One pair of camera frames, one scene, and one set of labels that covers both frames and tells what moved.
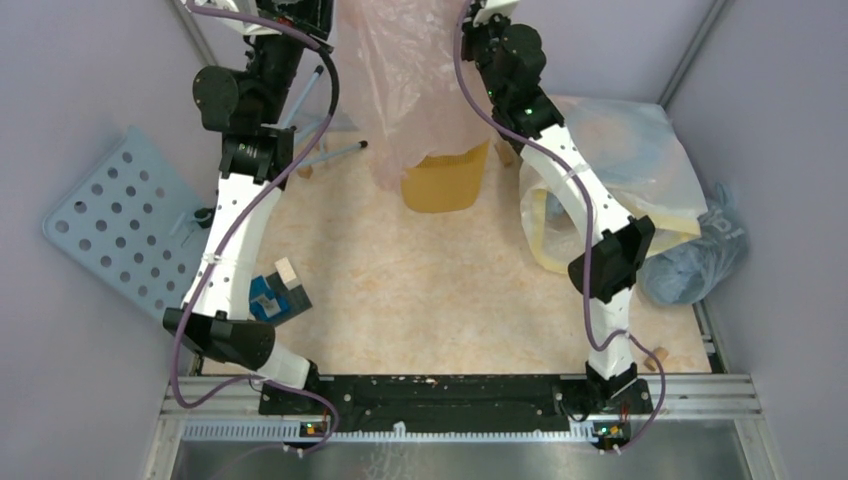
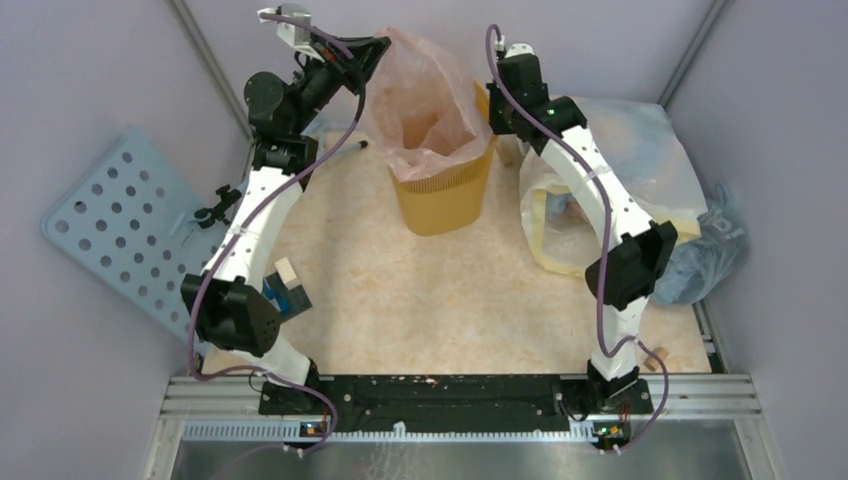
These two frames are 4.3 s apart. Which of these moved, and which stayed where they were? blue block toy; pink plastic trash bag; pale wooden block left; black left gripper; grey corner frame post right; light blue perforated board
Moved: black left gripper; pink plastic trash bag
Stayed: blue block toy; pale wooden block left; light blue perforated board; grey corner frame post right
